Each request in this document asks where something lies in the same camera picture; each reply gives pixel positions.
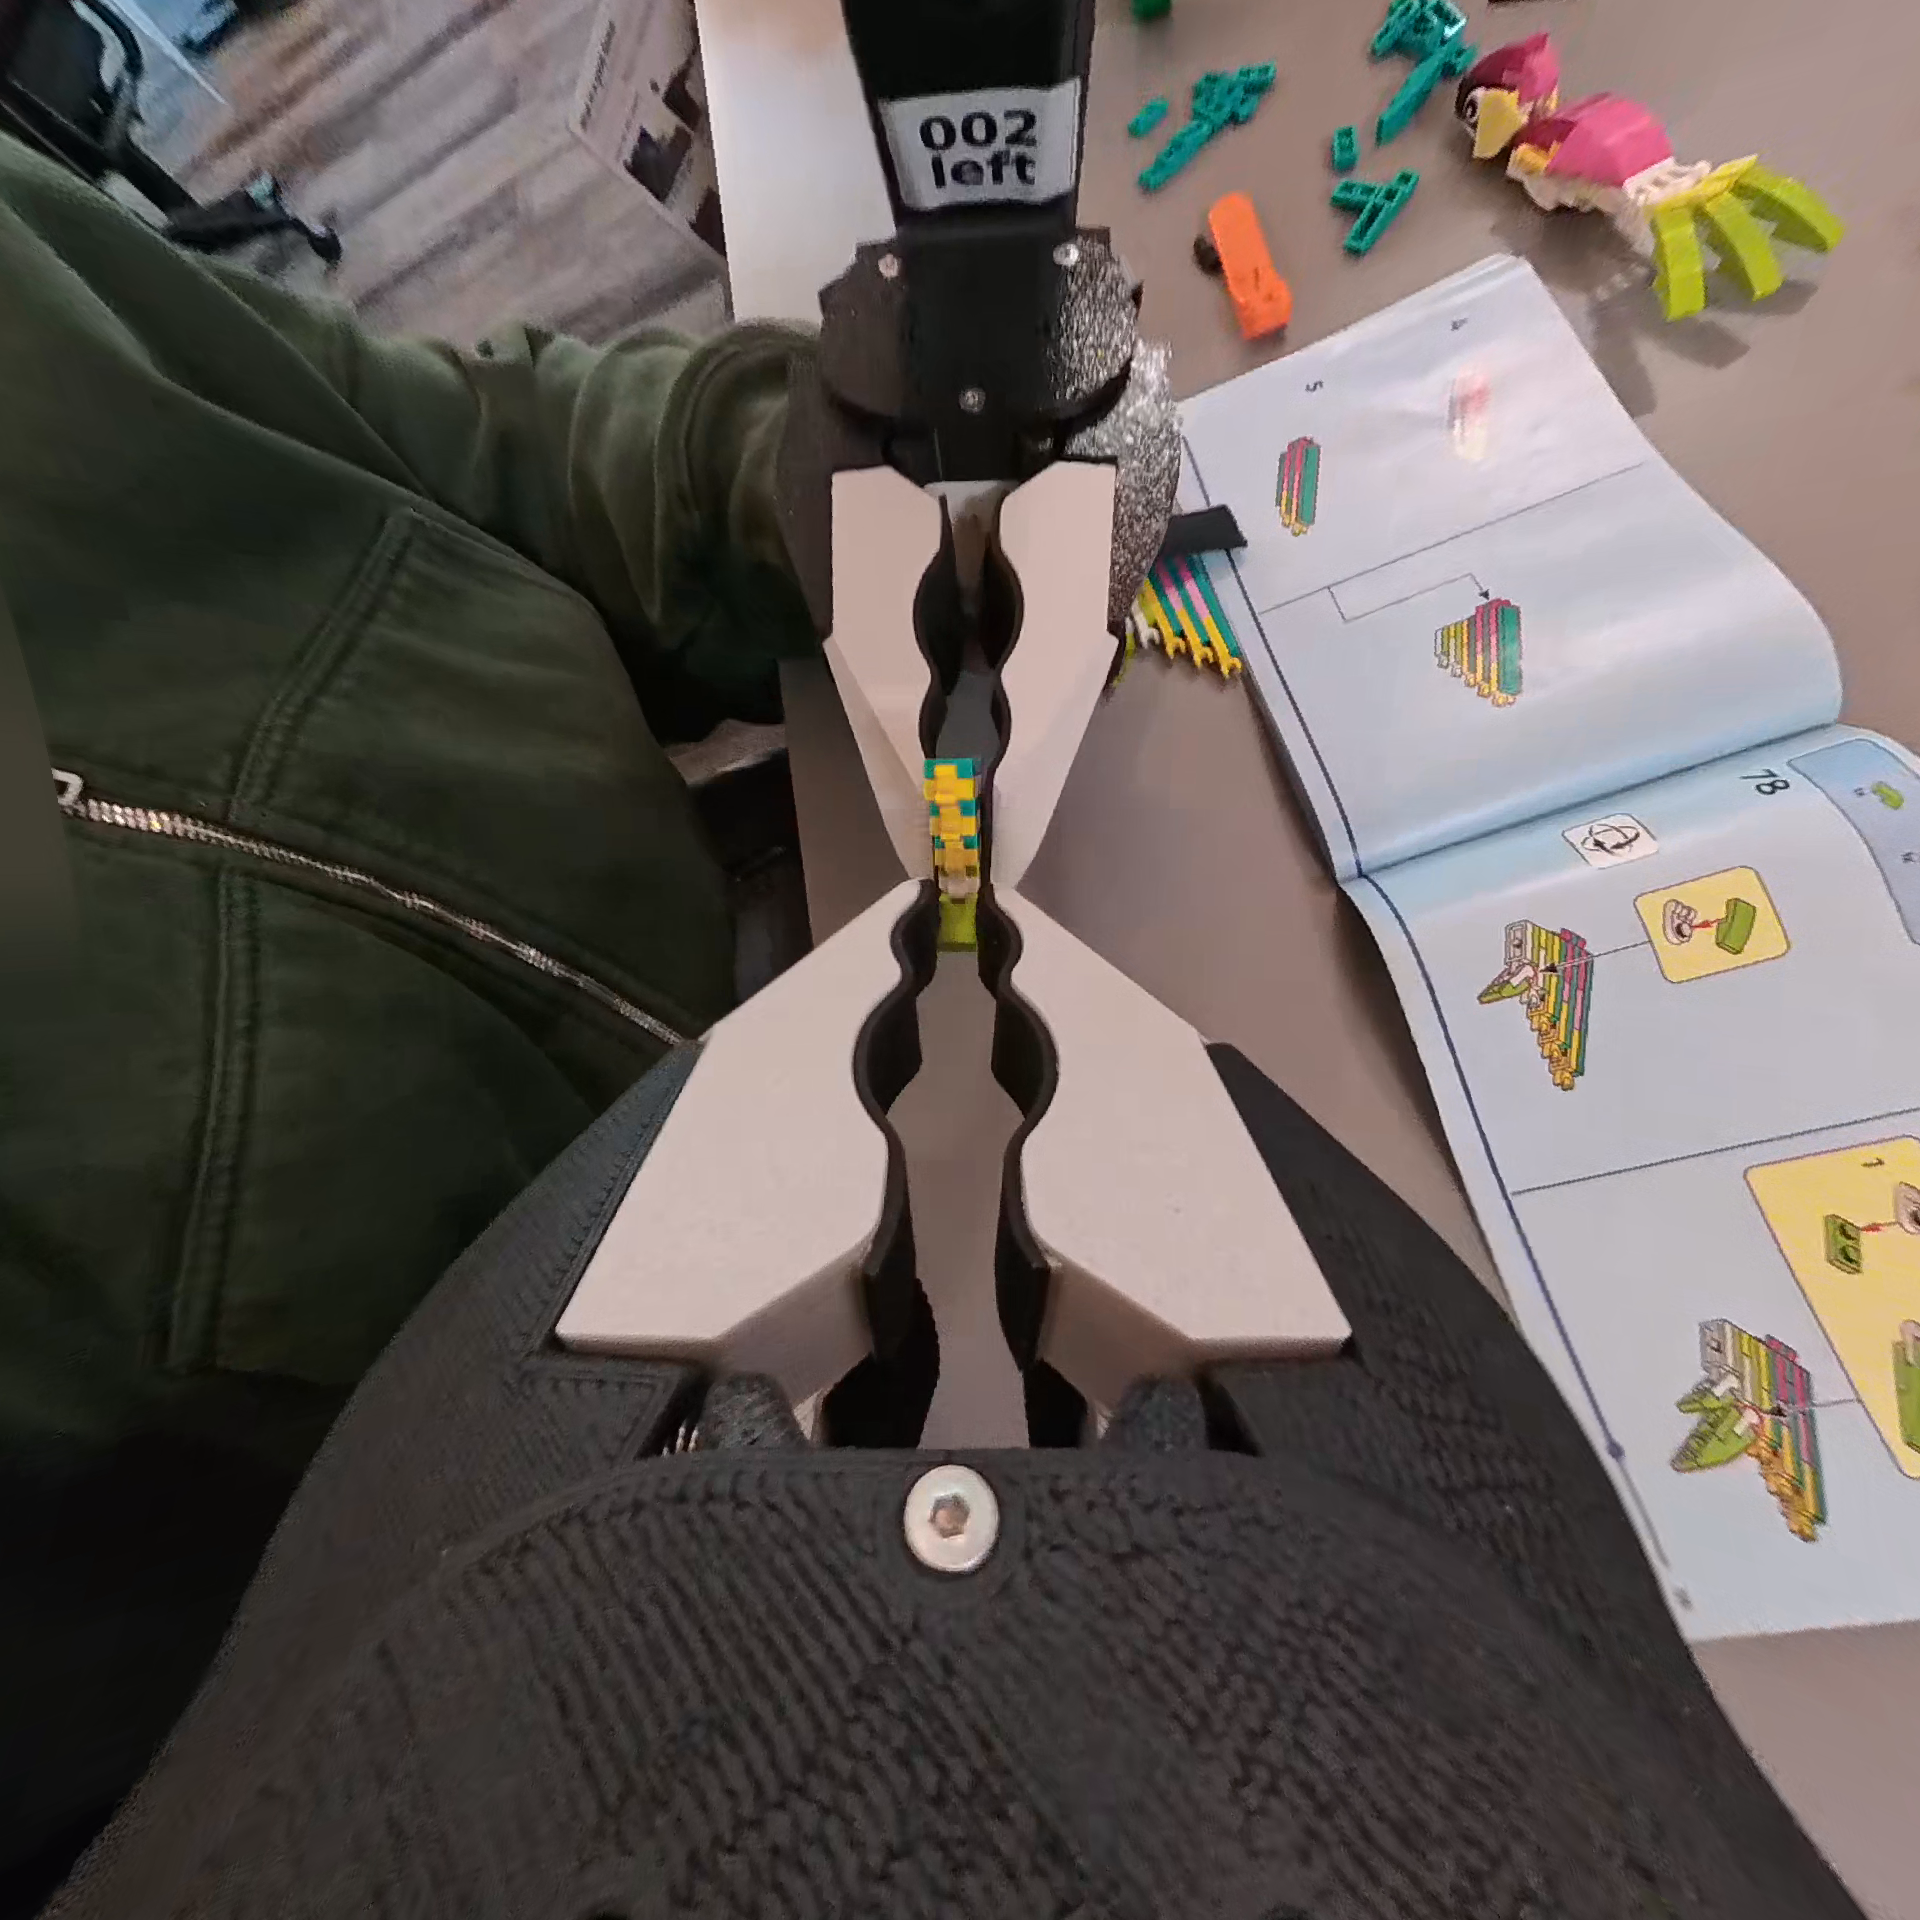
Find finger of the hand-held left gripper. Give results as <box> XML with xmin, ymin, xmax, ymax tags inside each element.
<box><xmin>828</xmin><ymin>468</ymin><xmax>964</xmax><ymax>888</ymax></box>
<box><xmin>977</xmin><ymin>455</ymin><xmax>1123</xmax><ymax>905</ymax></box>

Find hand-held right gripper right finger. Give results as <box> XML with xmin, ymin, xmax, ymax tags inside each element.
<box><xmin>977</xmin><ymin>896</ymin><xmax>1356</xmax><ymax>1414</ymax></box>

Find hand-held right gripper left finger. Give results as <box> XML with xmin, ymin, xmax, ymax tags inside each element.
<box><xmin>556</xmin><ymin>878</ymin><xmax>921</xmax><ymax>1400</ymax></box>

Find small multicolour lego assembly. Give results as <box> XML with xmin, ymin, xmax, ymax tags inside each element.
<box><xmin>921</xmin><ymin>756</ymin><xmax>995</xmax><ymax>954</ymax></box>

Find person's left forearm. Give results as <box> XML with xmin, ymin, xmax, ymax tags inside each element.
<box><xmin>343</xmin><ymin>320</ymin><xmax>824</xmax><ymax>640</ymax></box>

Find striped lego wing assembly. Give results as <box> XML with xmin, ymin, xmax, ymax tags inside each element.
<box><xmin>1117</xmin><ymin>551</ymin><xmax>1251</xmax><ymax>681</ymax></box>

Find orange lego piece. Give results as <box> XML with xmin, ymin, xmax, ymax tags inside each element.
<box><xmin>1198</xmin><ymin>190</ymin><xmax>1295</xmax><ymax>342</ymax></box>

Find scattered teal lego pieces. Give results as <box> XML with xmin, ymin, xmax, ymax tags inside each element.
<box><xmin>1124</xmin><ymin>0</ymin><xmax>1481</xmax><ymax>256</ymax></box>

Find lego instruction booklet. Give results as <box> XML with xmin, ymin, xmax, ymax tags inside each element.
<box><xmin>1175</xmin><ymin>250</ymin><xmax>1920</xmax><ymax>1644</ymax></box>

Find pink lego bird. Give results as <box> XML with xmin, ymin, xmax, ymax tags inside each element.
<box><xmin>1451</xmin><ymin>32</ymin><xmax>1849</xmax><ymax>325</ymax></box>

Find cardboard box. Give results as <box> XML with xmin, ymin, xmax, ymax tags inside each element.
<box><xmin>567</xmin><ymin>0</ymin><xmax>731</xmax><ymax>310</ymax></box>

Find person's green jacket torso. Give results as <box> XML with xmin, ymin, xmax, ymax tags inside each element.
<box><xmin>0</xmin><ymin>127</ymin><xmax>788</xmax><ymax>1389</ymax></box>

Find black office chair base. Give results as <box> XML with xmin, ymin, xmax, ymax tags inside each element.
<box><xmin>0</xmin><ymin>0</ymin><xmax>344</xmax><ymax>265</ymax></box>

